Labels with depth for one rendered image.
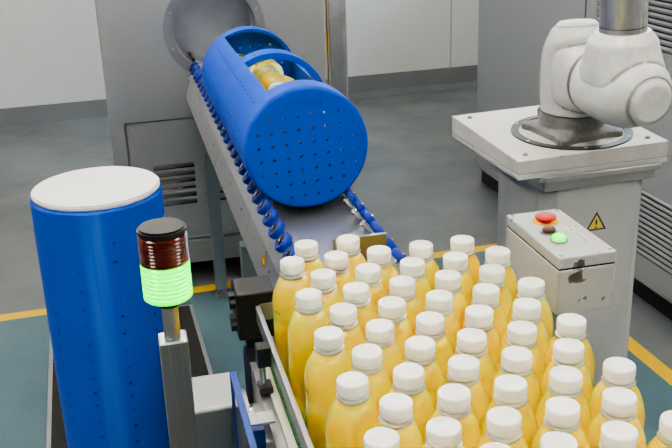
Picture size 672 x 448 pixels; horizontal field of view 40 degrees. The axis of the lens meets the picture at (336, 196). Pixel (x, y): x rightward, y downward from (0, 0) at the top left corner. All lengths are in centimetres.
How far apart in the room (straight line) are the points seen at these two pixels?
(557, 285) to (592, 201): 78
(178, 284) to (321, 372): 22
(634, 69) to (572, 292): 66
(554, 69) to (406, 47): 509
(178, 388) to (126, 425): 93
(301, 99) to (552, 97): 61
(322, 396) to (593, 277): 50
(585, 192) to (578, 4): 191
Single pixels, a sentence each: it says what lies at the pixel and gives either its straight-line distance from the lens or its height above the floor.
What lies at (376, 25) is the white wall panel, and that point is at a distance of 715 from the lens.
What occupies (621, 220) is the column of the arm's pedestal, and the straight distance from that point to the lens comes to 232.
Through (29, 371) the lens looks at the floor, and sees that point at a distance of 356.
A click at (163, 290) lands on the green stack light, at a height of 118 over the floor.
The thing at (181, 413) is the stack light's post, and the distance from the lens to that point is 129.
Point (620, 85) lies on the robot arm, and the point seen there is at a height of 123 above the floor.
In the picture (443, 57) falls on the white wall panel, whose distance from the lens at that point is 739.
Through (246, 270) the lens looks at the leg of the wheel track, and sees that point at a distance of 278.
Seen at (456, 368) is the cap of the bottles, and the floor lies 110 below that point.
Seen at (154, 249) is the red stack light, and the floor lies 124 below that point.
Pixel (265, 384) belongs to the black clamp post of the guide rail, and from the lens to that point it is 149.
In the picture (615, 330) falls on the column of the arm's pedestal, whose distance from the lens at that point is 244.
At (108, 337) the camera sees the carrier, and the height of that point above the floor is 73.
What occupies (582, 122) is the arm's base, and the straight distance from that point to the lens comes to 225.
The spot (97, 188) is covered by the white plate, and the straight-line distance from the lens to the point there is 207.
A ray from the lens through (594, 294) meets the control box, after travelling 153.
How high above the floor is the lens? 168
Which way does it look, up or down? 20 degrees down
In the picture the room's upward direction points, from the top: 2 degrees counter-clockwise
